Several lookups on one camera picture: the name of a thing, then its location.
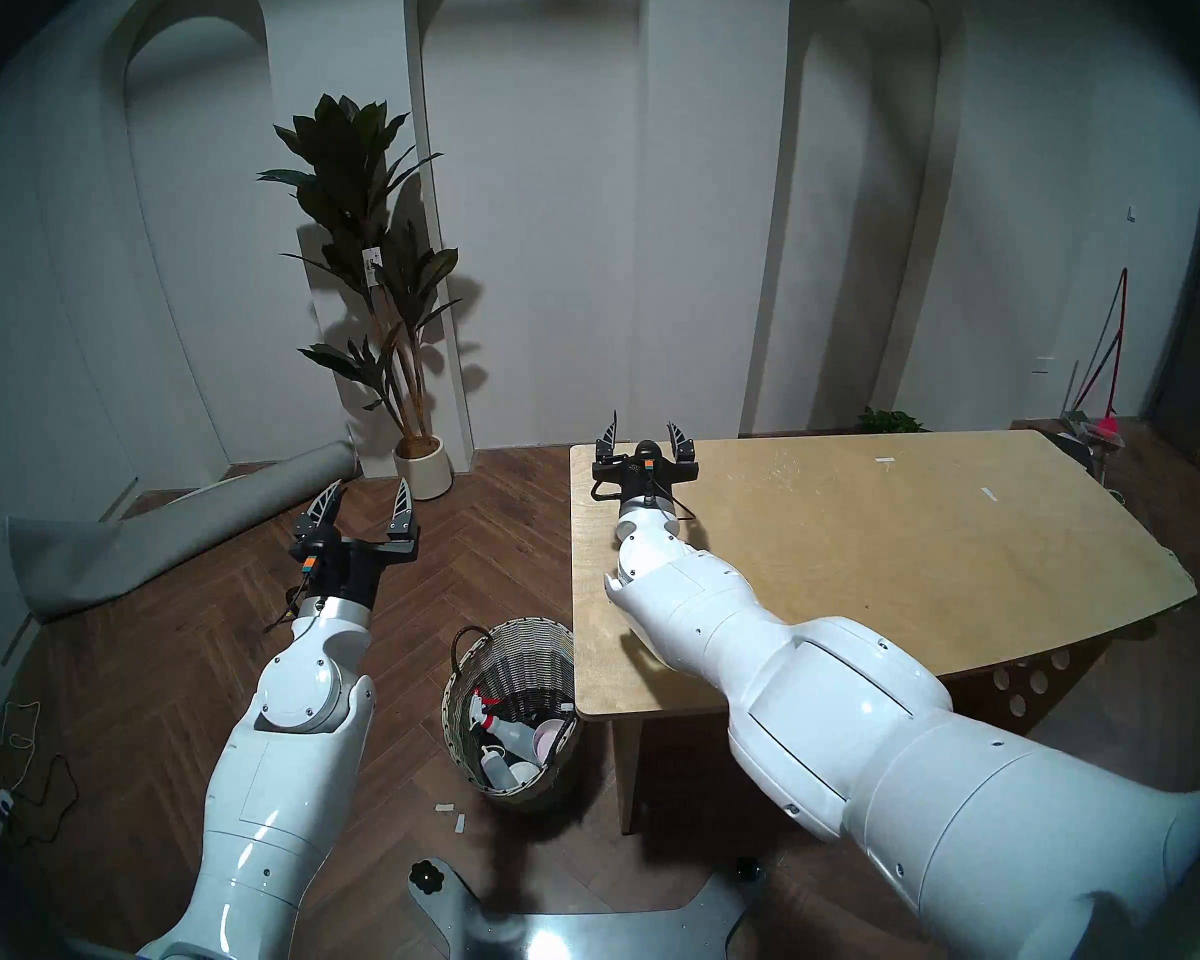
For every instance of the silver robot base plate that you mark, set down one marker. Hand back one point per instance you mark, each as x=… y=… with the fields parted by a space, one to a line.
x=580 y=933

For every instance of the white pump bottle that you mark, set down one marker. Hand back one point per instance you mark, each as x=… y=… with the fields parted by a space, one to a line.
x=496 y=768

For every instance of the white spray bottle red trigger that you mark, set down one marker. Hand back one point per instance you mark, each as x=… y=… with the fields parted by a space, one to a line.
x=508 y=733

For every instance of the pink bowl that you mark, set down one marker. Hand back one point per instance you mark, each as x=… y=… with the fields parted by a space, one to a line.
x=552 y=738

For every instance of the small green leafy plant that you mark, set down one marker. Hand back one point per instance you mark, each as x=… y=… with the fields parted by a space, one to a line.
x=890 y=420

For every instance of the black base knob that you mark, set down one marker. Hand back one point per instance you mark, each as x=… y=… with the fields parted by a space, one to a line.
x=426 y=877

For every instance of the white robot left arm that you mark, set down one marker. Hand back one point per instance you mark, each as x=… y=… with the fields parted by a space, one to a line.
x=280 y=768

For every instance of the light wooden table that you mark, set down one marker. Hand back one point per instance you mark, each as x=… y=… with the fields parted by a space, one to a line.
x=910 y=568

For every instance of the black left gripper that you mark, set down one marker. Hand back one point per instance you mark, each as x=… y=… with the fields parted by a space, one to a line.
x=355 y=568

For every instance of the white round jar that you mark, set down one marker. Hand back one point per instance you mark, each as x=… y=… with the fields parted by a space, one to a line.
x=524 y=772

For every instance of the grey dustpan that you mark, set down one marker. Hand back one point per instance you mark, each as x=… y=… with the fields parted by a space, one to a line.
x=1085 y=438

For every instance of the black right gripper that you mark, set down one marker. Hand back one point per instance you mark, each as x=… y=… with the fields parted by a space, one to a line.
x=645 y=473

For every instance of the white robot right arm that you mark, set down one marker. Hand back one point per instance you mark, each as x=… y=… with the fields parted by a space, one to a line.
x=860 y=748

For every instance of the woven wicker basket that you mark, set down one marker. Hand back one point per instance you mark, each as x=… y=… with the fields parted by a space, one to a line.
x=520 y=658

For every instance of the tall potted plant white pot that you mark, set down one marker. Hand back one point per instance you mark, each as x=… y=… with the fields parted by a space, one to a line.
x=360 y=218

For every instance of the rolled grey carpet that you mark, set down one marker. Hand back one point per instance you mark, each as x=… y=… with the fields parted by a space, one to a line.
x=150 y=538

